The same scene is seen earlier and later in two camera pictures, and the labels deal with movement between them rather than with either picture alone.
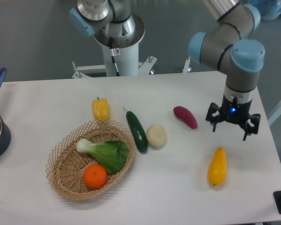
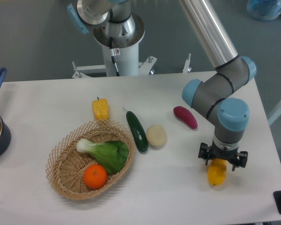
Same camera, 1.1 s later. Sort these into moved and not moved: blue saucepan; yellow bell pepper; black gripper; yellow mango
Moved: black gripper
Not moved: yellow mango; blue saucepan; yellow bell pepper
